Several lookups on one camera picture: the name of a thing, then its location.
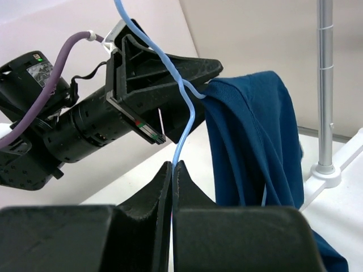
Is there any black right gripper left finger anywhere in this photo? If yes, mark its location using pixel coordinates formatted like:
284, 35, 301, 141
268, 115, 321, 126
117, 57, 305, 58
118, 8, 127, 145
1, 161, 172, 271

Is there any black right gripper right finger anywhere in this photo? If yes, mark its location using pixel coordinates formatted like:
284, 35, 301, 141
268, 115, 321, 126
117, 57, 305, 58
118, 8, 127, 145
172, 161, 325, 271

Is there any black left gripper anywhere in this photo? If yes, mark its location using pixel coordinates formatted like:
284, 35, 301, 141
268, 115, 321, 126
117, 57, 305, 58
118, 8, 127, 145
107, 34, 223, 145

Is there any light blue wire hanger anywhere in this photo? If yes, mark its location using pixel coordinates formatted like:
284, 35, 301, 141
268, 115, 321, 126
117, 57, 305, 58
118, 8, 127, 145
113, 1, 266, 207

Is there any blue t shirt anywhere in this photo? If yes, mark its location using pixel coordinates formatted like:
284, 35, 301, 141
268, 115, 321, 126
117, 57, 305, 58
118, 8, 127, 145
202, 71, 348, 271

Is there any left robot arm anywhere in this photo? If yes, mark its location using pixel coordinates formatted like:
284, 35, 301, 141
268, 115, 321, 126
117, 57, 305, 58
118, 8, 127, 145
1, 33, 223, 190

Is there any white clothes rack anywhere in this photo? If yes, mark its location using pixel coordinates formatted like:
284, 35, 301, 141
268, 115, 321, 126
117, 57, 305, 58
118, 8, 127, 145
300, 1, 362, 211

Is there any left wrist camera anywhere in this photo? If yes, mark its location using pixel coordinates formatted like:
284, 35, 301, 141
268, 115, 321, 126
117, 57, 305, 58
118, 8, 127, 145
100, 18, 142, 54

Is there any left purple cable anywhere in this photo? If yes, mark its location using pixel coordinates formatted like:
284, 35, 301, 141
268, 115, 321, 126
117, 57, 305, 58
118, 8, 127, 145
0, 30, 106, 148

